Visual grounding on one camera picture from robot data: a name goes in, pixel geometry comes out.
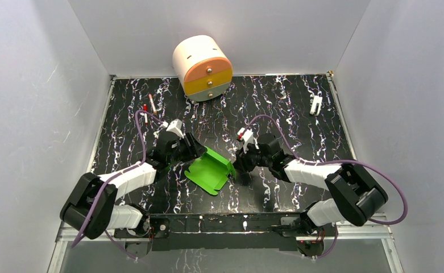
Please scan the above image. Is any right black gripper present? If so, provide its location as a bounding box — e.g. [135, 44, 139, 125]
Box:
[231, 140, 272, 174]

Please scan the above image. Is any purple cable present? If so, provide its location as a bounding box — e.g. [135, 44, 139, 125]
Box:
[70, 109, 169, 260]
[240, 114, 409, 259]

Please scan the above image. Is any red capped marker pen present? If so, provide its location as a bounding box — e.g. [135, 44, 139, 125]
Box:
[143, 104, 148, 125]

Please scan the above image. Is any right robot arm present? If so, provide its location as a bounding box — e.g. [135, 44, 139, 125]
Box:
[233, 129, 388, 237]

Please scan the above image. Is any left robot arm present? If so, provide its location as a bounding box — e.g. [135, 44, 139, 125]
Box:
[60, 131, 208, 239]

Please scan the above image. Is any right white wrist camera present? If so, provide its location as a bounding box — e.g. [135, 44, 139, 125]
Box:
[237, 127, 259, 153]

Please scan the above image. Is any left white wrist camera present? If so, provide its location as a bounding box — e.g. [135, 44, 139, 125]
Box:
[161, 119, 185, 139]

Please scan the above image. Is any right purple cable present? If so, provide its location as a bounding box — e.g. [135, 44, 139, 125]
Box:
[240, 114, 409, 259]

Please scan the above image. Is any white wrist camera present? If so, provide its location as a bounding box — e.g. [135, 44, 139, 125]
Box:
[161, 119, 185, 139]
[237, 127, 259, 153]

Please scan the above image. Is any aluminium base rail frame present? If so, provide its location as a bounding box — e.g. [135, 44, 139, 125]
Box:
[48, 213, 403, 272]

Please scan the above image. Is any pink marker pen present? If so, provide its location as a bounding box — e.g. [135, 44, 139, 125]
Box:
[148, 93, 157, 114]

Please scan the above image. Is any round three-drawer storage cabinet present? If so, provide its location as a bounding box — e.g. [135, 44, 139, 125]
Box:
[172, 35, 233, 102]

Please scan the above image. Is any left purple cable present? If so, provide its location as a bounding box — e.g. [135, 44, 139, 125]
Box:
[70, 109, 169, 260]

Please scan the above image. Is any green paper box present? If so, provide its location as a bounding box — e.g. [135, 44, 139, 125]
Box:
[184, 147, 236, 196]

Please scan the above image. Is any small white plastic clip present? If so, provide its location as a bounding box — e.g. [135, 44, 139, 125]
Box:
[309, 96, 322, 116]

